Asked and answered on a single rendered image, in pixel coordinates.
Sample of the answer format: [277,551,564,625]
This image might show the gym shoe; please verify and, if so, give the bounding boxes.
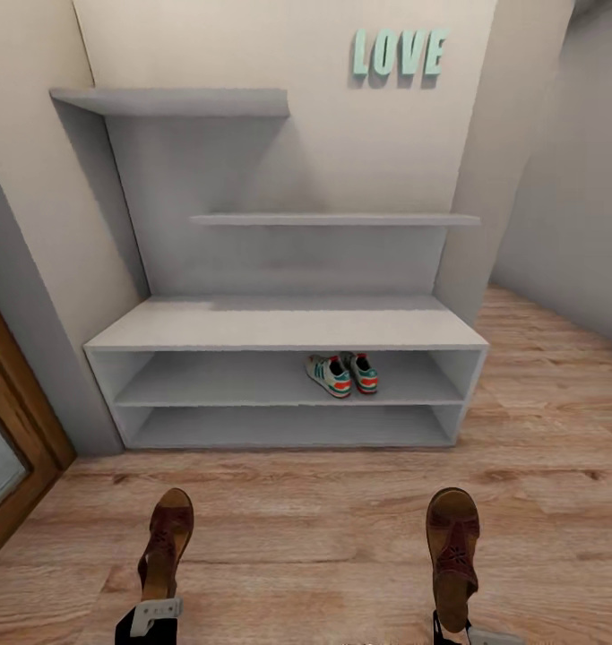
[306,355,351,398]
[339,351,377,394]

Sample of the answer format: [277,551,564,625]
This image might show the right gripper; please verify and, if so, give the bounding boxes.
[433,610,462,645]

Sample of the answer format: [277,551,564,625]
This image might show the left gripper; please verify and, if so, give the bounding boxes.
[115,609,177,645]

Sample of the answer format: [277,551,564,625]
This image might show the sandal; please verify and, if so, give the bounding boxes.
[137,488,194,603]
[426,486,480,633]

